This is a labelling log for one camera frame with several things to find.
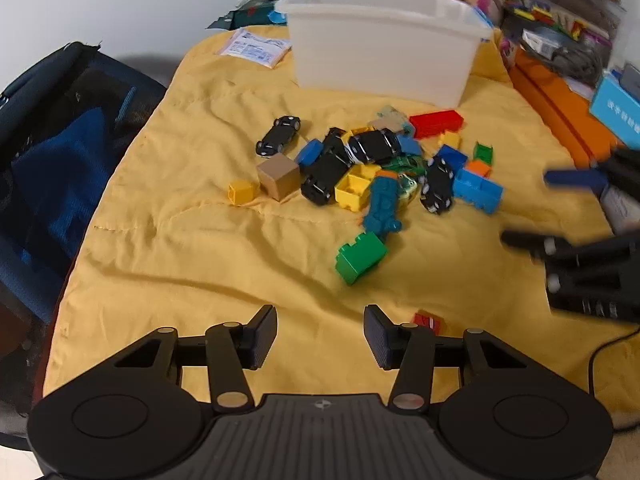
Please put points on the small light blue brick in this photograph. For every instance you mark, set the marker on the small light blue brick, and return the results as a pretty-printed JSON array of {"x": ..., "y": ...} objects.
[{"x": 410, "y": 145}]

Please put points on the small red brick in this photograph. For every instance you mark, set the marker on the small red brick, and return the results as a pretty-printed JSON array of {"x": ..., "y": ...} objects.
[{"x": 429, "y": 321}]

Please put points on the pink toy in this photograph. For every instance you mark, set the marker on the pink toy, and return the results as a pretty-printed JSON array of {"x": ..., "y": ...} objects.
[{"x": 485, "y": 0}]

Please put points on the large green brick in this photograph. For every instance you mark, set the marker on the large green brick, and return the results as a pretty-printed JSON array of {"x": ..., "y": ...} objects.
[{"x": 360, "y": 257}]

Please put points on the brown cube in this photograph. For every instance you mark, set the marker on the brown cube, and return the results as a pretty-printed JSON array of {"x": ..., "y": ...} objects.
[{"x": 277, "y": 177}]

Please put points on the black toy car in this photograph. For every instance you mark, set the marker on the black toy car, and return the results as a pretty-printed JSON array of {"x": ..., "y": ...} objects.
[
  {"x": 322, "y": 180},
  {"x": 375, "y": 146},
  {"x": 277, "y": 135},
  {"x": 334, "y": 142},
  {"x": 437, "y": 185}
]

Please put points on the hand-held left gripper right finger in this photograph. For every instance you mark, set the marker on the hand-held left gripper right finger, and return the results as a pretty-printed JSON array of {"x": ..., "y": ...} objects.
[{"x": 376, "y": 332}]

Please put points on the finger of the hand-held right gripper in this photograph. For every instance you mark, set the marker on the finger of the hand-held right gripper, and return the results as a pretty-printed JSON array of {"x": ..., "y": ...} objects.
[
  {"x": 525, "y": 242},
  {"x": 570, "y": 179}
]

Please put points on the long red brick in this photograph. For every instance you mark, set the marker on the long red brick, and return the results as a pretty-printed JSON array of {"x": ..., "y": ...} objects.
[{"x": 435, "y": 124}]

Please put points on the yellow blanket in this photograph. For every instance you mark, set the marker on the yellow blanket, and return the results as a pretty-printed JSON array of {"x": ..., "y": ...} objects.
[{"x": 200, "y": 220}]

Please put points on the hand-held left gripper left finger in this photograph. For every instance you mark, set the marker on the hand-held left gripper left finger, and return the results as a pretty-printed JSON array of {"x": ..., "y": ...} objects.
[{"x": 262, "y": 332}]

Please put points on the white labelled box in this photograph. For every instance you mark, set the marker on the white labelled box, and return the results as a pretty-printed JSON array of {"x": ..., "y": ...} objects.
[{"x": 542, "y": 42}]

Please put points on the blue round block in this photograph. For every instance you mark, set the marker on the blue round block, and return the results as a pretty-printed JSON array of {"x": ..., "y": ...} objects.
[{"x": 310, "y": 152}]

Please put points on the large light blue brick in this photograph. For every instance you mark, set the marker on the large light blue brick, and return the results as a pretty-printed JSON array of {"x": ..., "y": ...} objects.
[{"x": 477, "y": 191}]

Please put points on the green printed toy piece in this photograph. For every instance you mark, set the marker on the green printed toy piece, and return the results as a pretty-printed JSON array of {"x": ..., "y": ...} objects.
[{"x": 407, "y": 187}]

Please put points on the small green brick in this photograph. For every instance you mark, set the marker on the small green brick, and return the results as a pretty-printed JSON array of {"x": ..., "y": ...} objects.
[{"x": 483, "y": 154}]

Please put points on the orange box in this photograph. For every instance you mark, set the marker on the orange box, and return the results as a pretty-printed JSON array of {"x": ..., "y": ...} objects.
[{"x": 555, "y": 105}]

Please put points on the teal toy train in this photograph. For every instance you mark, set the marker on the teal toy train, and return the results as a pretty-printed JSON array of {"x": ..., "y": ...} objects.
[{"x": 382, "y": 205}]

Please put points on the dark blue brick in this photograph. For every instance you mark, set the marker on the dark blue brick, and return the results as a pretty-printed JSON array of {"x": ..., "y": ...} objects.
[{"x": 452, "y": 156}]

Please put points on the dark teal packet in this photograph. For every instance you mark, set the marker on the dark teal packet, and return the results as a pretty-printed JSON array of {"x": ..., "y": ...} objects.
[{"x": 245, "y": 17}]

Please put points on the clear storage box colourful toys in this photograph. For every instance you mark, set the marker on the clear storage box colourful toys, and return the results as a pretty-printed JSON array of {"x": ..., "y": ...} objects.
[{"x": 555, "y": 10}]

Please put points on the large yellow brick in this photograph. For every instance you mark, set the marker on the large yellow brick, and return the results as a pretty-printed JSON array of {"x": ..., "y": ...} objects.
[{"x": 355, "y": 190}]

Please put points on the white blue packet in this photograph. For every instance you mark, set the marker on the white blue packet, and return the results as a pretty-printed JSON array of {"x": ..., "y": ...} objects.
[{"x": 255, "y": 47}]

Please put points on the cream block teal print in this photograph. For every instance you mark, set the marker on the cream block teal print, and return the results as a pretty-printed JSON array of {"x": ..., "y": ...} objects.
[{"x": 390, "y": 122}]

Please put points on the small yellow brick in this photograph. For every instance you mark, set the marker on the small yellow brick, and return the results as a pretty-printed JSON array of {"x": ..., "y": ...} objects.
[
  {"x": 450, "y": 140},
  {"x": 244, "y": 193}
]

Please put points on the white plastic bin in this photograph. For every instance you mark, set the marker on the white plastic bin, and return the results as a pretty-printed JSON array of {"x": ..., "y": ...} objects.
[{"x": 380, "y": 50}]

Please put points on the light blue box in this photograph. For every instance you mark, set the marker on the light blue box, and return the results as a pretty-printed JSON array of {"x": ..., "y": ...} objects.
[{"x": 612, "y": 105}]

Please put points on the orange brick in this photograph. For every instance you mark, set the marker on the orange brick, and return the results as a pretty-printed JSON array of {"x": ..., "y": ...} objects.
[{"x": 477, "y": 167}]

